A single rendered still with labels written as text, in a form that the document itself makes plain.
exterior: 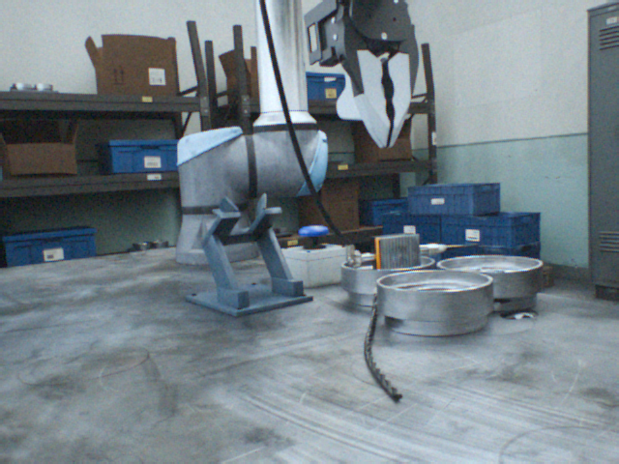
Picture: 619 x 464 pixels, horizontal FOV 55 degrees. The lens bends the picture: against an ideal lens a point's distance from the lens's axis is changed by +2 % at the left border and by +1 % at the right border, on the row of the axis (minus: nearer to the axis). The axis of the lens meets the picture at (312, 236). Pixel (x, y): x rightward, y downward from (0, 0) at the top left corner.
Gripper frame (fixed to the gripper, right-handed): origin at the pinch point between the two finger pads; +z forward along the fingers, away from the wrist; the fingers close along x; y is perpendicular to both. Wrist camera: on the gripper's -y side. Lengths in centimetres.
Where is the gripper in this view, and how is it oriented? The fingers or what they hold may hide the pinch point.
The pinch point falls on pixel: (389, 132)
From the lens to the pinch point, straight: 58.6
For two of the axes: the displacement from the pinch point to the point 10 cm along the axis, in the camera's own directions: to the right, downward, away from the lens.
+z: 1.2, 9.9, -0.1
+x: -8.4, 1.0, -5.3
